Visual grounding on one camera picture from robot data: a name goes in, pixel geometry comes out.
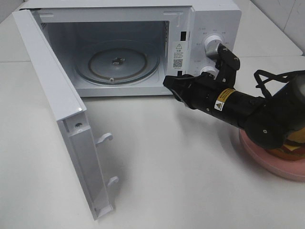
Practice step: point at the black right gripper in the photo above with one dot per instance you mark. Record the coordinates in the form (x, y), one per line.
(215, 97)

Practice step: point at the white microwave oven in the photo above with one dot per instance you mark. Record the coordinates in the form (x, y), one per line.
(177, 28)

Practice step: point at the toy hamburger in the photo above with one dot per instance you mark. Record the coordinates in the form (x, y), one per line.
(292, 149)

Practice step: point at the pink round plate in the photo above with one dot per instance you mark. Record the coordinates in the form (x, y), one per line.
(289, 169)

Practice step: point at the white microwave door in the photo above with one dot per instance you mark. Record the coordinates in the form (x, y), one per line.
(70, 114)

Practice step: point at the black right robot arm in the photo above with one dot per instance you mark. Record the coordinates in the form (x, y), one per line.
(267, 120)

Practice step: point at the white lower microwave knob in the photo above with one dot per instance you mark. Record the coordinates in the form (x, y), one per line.
(209, 69)

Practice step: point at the white microwave knob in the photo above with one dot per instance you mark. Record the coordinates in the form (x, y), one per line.
(209, 69)
(211, 40)

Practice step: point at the white upper microwave knob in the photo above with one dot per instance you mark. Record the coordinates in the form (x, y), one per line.
(211, 40)

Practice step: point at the glass microwave turntable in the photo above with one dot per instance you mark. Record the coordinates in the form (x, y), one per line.
(117, 62)

